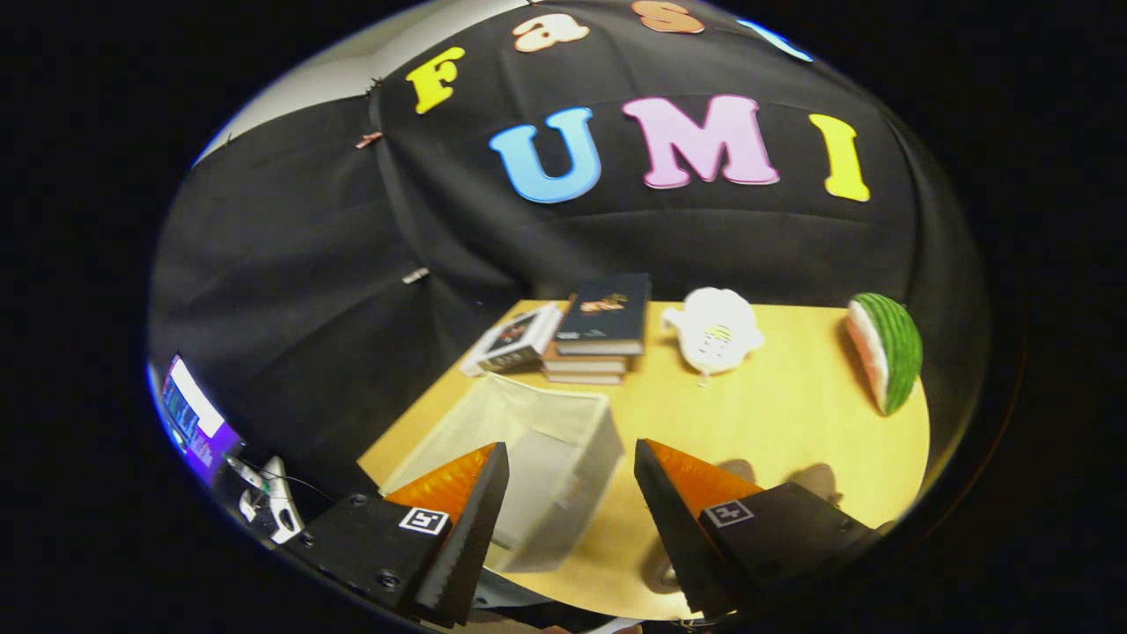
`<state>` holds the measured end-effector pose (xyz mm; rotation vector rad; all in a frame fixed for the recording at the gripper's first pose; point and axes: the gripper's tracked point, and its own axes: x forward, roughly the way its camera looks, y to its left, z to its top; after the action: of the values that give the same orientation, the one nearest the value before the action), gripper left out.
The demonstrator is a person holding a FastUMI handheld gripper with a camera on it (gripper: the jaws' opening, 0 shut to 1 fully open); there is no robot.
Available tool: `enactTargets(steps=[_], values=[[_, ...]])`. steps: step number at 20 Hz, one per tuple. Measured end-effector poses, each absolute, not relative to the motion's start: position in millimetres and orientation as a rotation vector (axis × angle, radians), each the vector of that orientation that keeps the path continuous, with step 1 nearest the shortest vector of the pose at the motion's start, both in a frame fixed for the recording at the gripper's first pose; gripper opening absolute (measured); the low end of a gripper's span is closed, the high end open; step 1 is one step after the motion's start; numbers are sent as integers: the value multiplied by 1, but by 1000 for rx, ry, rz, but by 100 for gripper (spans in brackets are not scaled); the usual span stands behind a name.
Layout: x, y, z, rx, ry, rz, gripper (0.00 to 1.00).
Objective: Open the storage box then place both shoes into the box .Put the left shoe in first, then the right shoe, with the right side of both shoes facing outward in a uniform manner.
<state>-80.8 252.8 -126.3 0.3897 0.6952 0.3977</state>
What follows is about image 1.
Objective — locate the pale-edged book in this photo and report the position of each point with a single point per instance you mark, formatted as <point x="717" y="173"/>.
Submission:
<point x="583" y="378"/>

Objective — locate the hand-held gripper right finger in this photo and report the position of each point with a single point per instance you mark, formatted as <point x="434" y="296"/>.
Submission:
<point x="673" y="528"/>

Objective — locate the red cloth clip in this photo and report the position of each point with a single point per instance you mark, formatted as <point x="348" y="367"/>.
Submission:
<point x="369" y="139"/>

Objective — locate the white handheld device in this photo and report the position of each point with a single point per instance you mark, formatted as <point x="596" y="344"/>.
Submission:
<point x="277" y="511"/>

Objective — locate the white boxed book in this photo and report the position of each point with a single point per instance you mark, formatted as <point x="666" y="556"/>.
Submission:
<point x="515" y="339"/>

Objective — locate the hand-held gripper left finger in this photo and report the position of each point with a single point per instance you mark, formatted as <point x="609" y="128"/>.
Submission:
<point x="467" y="537"/>

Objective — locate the watermelon slice plush toy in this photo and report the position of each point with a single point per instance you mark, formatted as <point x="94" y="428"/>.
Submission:
<point x="894" y="352"/>

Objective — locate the computer monitor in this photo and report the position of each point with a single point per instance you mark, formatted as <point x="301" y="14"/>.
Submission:
<point x="194" y="418"/>

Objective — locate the dark blue hardcover book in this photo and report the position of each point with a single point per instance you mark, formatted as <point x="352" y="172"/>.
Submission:
<point x="607" y="313"/>

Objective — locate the silver cloth clip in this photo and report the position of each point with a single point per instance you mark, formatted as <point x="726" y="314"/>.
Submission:
<point x="415" y="276"/>

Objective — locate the brown-edged book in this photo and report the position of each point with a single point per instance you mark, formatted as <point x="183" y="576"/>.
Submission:
<point x="585" y="362"/>

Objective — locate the black backdrop cloth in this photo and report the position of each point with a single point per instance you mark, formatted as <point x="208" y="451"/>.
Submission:
<point x="290" y="291"/>

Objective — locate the white cartoon plush toy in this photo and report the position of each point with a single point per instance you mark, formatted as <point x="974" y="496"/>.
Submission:
<point x="715" y="330"/>

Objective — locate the grey fabric storage box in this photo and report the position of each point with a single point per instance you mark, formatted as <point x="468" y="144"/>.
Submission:
<point x="563" y="440"/>

